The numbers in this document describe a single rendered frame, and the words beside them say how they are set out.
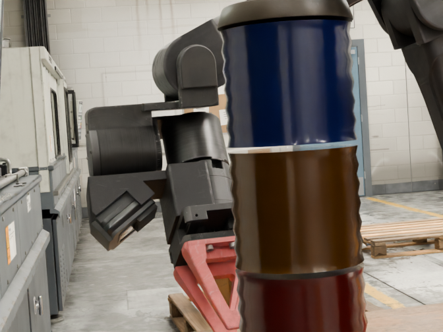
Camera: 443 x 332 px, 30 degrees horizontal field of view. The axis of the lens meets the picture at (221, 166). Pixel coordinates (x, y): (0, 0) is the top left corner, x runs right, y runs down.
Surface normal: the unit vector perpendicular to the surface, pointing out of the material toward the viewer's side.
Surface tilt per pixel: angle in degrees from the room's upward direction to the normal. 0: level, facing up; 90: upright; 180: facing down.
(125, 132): 48
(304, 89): 104
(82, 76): 90
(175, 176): 61
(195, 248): 81
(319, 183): 76
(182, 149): 66
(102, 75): 90
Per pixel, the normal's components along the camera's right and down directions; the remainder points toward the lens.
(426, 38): 0.24, 0.04
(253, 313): -0.78, -0.16
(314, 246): 0.12, -0.20
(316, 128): 0.28, 0.28
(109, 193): 0.18, -0.46
